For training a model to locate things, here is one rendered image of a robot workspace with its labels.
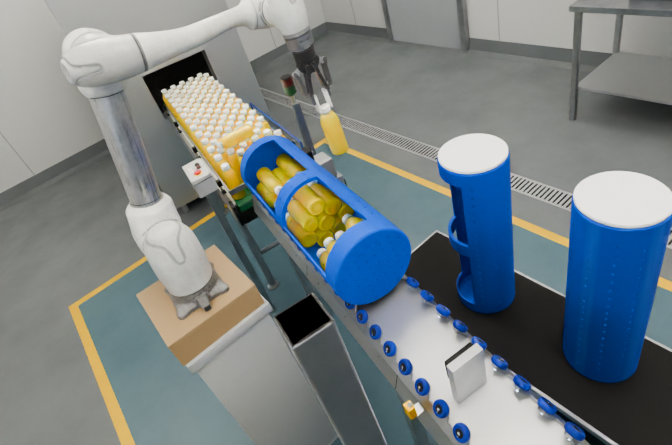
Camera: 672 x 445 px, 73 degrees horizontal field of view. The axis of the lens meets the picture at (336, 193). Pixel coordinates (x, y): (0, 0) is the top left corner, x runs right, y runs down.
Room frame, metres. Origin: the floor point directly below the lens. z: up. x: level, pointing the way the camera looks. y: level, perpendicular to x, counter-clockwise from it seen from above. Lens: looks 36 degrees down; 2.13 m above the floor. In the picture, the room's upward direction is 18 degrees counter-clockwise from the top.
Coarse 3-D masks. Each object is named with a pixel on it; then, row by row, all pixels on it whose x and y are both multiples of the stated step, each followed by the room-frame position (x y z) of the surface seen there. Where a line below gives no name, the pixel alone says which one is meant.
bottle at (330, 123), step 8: (328, 112) 1.46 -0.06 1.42; (320, 120) 1.48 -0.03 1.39; (328, 120) 1.45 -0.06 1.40; (336, 120) 1.46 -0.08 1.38; (328, 128) 1.45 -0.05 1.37; (336, 128) 1.45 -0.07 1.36; (328, 136) 1.46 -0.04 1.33; (336, 136) 1.45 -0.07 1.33; (344, 136) 1.47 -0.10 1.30; (328, 144) 1.48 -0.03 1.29; (336, 144) 1.45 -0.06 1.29; (344, 144) 1.46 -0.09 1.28; (336, 152) 1.45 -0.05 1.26; (344, 152) 1.45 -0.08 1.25
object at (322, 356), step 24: (288, 312) 0.39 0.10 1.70; (312, 312) 0.38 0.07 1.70; (288, 336) 0.35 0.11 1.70; (312, 336) 0.34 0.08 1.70; (336, 336) 0.35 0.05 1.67; (312, 360) 0.34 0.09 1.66; (336, 360) 0.35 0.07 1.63; (312, 384) 0.34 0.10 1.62; (336, 384) 0.34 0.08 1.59; (360, 384) 0.35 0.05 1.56; (336, 408) 0.34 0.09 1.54; (360, 408) 0.35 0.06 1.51; (336, 432) 0.37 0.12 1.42; (360, 432) 0.34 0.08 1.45
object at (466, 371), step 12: (468, 348) 0.65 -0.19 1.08; (480, 348) 0.64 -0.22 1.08; (456, 360) 0.62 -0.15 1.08; (468, 360) 0.62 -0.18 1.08; (480, 360) 0.63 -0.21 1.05; (456, 372) 0.60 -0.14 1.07; (468, 372) 0.61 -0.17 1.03; (480, 372) 0.63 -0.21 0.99; (456, 384) 0.60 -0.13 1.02; (468, 384) 0.61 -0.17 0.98; (480, 384) 0.62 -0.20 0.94; (456, 396) 0.60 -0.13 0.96; (468, 396) 0.61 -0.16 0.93
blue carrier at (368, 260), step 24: (264, 144) 1.76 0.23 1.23; (288, 144) 1.73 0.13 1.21; (240, 168) 1.77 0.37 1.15; (312, 168) 1.46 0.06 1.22; (288, 192) 1.37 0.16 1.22; (336, 192) 1.26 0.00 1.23; (360, 216) 1.32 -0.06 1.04; (336, 240) 1.33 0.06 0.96; (360, 240) 0.99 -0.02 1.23; (384, 240) 1.01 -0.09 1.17; (408, 240) 1.04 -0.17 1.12; (312, 264) 1.12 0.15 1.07; (336, 264) 0.97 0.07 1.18; (360, 264) 0.98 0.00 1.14; (384, 264) 1.01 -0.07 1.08; (408, 264) 1.03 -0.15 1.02; (336, 288) 0.95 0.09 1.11; (360, 288) 0.97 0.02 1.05; (384, 288) 1.00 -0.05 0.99
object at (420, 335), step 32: (320, 288) 1.20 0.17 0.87; (352, 320) 0.99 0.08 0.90; (384, 320) 0.92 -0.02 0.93; (416, 320) 0.89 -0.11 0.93; (416, 352) 0.78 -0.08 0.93; (448, 352) 0.75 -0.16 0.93; (448, 384) 0.66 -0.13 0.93; (512, 384) 0.60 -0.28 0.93; (480, 416) 0.55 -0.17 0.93; (512, 416) 0.53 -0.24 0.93; (544, 416) 0.51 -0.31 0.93
